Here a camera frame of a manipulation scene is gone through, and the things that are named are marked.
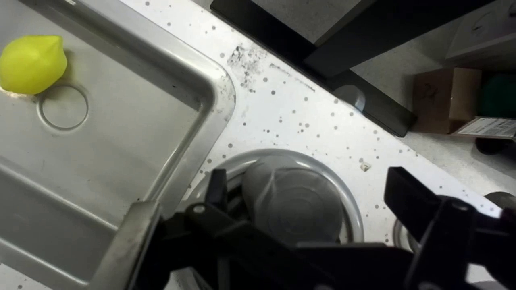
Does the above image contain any yellow toy lemon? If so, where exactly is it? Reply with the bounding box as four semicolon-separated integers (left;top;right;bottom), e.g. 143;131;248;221
0;36;67;96

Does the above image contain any grey toy sink basin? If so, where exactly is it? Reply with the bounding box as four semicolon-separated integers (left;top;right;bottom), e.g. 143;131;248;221
0;0;235;290

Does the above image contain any brown cardboard box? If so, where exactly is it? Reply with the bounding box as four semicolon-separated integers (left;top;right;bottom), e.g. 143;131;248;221
412;68;481;134

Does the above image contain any front right stove burner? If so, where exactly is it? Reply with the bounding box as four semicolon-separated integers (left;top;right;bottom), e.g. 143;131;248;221
217;150;364;249

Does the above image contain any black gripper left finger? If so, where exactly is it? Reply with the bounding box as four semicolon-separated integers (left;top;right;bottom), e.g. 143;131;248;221
127;168;302;290

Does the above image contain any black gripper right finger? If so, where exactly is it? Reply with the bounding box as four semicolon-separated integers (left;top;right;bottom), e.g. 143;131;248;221
383;168;516;290

